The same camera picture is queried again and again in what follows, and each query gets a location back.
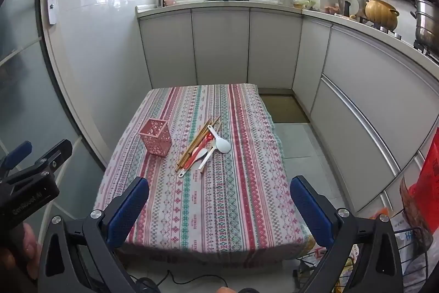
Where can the red spoon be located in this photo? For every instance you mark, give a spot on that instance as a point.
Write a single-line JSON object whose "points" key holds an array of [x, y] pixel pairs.
{"points": [[206, 141]]}

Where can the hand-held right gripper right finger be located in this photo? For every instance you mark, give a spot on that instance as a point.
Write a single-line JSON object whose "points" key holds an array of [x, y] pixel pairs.
{"points": [[310, 210]]}

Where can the yellow clay pot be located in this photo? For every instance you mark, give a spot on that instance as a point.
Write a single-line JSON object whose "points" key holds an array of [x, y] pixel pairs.
{"points": [[380, 13]]}

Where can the steel stockpot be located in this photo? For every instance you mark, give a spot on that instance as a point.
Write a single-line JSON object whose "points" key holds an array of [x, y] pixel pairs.
{"points": [[427, 25]]}

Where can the gas stove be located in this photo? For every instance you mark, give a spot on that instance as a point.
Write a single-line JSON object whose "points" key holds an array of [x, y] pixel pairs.
{"points": [[394, 34]]}

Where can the frosted glass sliding door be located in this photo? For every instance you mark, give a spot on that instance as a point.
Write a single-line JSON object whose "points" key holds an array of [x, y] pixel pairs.
{"points": [[27, 90]]}

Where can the pink cup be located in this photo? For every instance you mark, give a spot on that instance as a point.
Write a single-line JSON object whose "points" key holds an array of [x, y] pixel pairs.
{"points": [[169, 2]]}

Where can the bundle of wooden chopsticks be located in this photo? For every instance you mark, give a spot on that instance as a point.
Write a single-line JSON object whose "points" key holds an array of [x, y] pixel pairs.
{"points": [[189, 153]]}

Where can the white kitchen cabinets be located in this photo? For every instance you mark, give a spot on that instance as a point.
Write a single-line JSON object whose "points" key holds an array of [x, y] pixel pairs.
{"points": [[219, 46]]}

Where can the white rice paddle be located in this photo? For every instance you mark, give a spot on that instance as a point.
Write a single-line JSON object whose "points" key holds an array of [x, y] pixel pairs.
{"points": [[221, 144]]}

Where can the striped patterned tablecloth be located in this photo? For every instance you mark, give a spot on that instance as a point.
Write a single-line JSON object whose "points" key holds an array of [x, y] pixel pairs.
{"points": [[223, 210]]}

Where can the red plastic bag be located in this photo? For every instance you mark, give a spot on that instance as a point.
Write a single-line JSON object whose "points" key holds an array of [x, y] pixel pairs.
{"points": [[427, 183]]}

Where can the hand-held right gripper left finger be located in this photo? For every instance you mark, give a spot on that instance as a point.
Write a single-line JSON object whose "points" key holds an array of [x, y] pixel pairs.
{"points": [[127, 210]]}

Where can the pink perforated utensil holder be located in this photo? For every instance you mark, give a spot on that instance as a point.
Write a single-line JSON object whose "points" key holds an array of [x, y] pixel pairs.
{"points": [[156, 140]]}

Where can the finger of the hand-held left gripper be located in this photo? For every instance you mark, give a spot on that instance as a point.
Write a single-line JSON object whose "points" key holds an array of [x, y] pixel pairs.
{"points": [[19, 150], [51, 155]]}

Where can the person's left hand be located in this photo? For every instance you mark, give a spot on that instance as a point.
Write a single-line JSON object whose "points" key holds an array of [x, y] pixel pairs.
{"points": [[31, 241]]}

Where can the brown floor mat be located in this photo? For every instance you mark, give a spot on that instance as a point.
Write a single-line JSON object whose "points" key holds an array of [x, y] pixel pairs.
{"points": [[284, 109]]}

